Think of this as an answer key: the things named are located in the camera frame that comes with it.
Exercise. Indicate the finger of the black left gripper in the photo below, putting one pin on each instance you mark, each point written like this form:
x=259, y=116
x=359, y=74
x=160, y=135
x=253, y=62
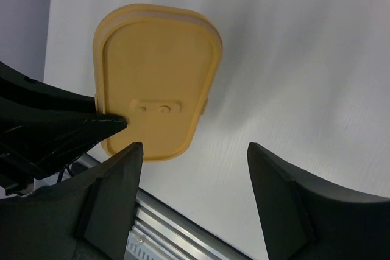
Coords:
x=23, y=90
x=38, y=143

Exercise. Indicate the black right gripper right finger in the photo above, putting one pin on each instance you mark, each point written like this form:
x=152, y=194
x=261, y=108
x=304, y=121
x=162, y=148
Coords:
x=304, y=216

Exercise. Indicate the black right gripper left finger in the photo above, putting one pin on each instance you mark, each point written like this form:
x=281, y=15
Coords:
x=44, y=225

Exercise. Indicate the yellow lunch box lid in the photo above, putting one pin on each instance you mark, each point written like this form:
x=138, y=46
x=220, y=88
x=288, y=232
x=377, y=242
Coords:
x=154, y=65

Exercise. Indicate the aluminium rail frame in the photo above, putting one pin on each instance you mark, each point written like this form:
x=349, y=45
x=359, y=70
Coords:
x=182, y=235

